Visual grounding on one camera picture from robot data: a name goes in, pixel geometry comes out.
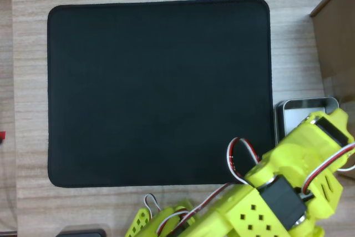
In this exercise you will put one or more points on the yellow-green gripper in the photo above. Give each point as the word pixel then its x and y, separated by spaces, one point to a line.
pixel 334 129

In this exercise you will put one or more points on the yellow-green robot arm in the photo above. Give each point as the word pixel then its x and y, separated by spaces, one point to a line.
pixel 249 212

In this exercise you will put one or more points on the rectangular metal tin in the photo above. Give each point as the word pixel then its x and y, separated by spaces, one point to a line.
pixel 294 115

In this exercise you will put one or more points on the brown cardboard box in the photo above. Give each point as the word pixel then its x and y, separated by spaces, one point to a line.
pixel 338 40

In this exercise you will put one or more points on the black mouse mat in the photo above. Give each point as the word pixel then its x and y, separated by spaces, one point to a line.
pixel 158 92

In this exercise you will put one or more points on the black device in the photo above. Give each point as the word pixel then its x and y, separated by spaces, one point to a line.
pixel 80 232

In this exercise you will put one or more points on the small red object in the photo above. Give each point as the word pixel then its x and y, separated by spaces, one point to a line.
pixel 2 137

